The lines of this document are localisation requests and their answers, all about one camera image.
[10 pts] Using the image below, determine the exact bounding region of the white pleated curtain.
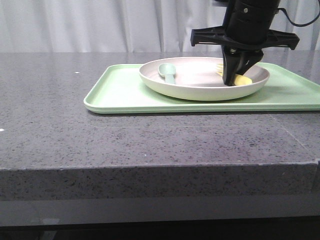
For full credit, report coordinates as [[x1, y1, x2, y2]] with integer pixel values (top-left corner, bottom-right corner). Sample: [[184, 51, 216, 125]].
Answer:
[[0, 0, 320, 54]]

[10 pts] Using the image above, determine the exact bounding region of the yellow plastic fork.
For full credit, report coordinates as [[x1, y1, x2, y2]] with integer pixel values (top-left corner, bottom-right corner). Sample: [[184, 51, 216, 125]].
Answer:
[[215, 63, 253, 86]]

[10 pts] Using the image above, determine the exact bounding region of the pale blue plastic spoon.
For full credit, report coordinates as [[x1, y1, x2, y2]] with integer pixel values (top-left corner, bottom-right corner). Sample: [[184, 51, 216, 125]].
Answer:
[[158, 63, 176, 84]]

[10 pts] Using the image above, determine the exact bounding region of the beige round plate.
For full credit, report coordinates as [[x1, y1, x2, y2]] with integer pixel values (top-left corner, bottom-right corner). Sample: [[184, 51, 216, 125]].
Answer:
[[139, 57, 270, 101]]

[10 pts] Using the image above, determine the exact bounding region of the light green plastic tray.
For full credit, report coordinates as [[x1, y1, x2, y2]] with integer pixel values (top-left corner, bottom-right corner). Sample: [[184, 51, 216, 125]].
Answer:
[[83, 63, 320, 114]]

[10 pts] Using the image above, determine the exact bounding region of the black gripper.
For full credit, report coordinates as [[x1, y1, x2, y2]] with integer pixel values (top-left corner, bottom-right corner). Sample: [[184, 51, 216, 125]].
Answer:
[[190, 0, 300, 86]]

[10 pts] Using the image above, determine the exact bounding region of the black cable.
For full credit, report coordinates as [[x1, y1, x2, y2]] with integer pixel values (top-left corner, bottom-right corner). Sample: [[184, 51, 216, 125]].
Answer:
[[276, 7, 320, 27]]

